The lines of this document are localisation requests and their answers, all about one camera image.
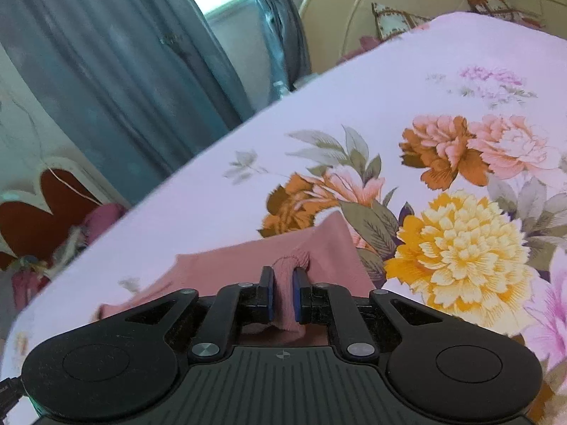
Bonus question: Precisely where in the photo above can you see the brown patterned pillow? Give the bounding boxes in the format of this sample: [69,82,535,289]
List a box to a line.
[461,0,549,31]

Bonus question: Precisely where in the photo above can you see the pile of clothes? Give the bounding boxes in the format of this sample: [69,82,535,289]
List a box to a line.
[12,203,130,311]

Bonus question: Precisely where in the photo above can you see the grey-blue curtain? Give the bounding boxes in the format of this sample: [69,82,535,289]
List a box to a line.
[239,0,311,95]
[0,0,260,210]

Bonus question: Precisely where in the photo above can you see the pale patterned pillow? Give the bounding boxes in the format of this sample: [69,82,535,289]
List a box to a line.
[371,2,433,41]

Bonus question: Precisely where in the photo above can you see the cream round headboard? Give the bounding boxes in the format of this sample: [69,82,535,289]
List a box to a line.
[298,0,567,77]

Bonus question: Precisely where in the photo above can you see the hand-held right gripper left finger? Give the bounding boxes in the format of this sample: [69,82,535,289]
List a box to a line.
[124,266,277,364]

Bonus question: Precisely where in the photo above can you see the dark pink blanket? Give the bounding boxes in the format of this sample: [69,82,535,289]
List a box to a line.
[337,35,388,66]

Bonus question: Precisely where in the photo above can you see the floral bedsheet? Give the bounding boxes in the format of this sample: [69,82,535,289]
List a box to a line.
[0,11,567,425]

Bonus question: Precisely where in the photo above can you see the thin white cable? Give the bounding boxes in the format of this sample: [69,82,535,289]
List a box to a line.
[44,165,103,206]

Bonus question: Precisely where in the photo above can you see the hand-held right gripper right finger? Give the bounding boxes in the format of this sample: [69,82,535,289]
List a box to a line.
[290,266,444,360]

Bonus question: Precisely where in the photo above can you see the red heart-shaped headboard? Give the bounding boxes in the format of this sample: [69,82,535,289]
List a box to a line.
[0,155,109,272]

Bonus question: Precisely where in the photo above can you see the pink sweater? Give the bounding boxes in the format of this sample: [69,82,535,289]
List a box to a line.
[91,212,387,347]

